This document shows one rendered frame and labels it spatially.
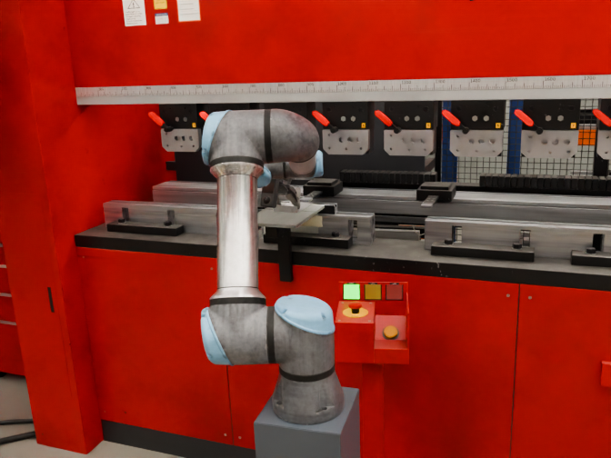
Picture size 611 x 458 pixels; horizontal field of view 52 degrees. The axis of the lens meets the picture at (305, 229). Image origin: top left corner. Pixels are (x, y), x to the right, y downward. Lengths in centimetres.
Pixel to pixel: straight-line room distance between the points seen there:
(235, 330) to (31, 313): 146
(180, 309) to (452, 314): 96
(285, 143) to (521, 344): 100
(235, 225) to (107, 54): 123
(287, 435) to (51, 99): 153
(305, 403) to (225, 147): 54
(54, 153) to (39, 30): 41
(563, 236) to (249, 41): 113
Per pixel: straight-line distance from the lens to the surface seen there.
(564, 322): 195
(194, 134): 222
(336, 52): 200
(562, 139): 192
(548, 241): 199
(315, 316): 123
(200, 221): 230
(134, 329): 246
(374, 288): 185
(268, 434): 133
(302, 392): 129
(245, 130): 133
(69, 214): 246
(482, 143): 194
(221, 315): 126
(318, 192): 228
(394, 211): 229
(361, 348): 176
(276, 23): 207
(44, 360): 266
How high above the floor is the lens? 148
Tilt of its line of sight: 15 degrees down
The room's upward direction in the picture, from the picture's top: 2 degrees counter-clockwise
